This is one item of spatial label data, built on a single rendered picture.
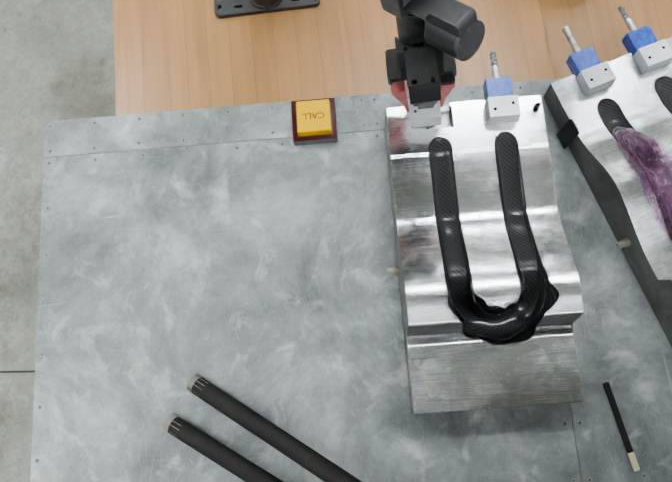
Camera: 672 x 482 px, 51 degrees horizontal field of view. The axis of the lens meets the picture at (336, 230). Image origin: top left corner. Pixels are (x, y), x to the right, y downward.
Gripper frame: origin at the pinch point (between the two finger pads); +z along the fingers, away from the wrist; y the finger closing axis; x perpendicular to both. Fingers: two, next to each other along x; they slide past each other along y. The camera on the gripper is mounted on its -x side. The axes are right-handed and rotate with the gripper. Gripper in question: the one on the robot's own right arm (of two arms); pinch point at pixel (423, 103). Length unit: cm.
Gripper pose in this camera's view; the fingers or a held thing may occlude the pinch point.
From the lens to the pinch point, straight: 114.4
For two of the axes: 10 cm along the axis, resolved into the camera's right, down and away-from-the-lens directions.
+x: -0.1, -8.2, 5.7
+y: 9.9, -1.1, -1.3
